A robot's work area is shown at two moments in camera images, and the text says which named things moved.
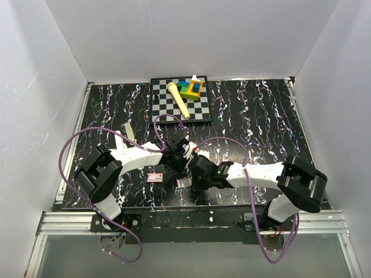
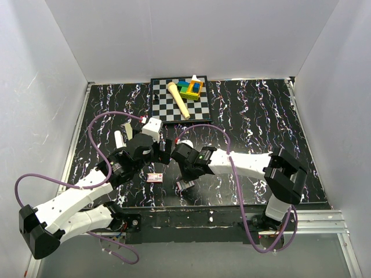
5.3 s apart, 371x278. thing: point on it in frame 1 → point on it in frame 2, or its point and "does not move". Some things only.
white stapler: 119,141 does not move
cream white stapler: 129,131 does not move
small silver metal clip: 184,182 does not move
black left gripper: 177,172 → 163,156
